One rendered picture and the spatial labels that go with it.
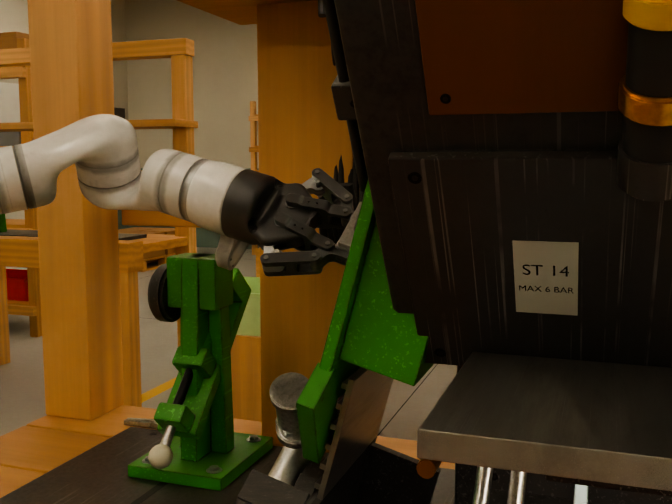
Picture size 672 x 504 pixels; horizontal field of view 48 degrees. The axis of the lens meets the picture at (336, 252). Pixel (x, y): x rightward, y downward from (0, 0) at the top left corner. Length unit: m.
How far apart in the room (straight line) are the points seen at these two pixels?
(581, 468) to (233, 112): 11.61
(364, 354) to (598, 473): 0.27
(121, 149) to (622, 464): 0.61
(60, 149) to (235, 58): 11.20
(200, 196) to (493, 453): 0.45
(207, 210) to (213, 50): 11.45
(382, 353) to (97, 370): 0.72
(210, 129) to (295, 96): 11.10
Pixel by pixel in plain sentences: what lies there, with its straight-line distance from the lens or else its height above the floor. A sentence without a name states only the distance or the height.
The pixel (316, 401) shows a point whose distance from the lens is 0.64.
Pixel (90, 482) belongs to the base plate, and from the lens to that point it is 1.01.
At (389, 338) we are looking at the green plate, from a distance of 0.65.
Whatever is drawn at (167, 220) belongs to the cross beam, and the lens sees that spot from 1.25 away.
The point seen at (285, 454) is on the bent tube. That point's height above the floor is 1.00.
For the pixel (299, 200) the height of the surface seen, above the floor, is 1.25.
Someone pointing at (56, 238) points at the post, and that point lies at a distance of 1.27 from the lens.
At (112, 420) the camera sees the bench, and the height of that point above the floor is 0.88.
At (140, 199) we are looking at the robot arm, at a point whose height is 1.25.
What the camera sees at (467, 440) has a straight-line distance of 0.45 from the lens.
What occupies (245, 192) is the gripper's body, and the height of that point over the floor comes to 1.26.
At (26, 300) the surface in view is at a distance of 6.24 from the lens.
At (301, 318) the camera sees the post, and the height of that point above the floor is 1.07.
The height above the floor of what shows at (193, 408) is 0.99.
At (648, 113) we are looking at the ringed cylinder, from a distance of 0.44.
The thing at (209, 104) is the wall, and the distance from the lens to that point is 12.17.
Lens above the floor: 1.28
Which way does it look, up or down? 6 degrees down
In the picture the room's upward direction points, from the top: straight up
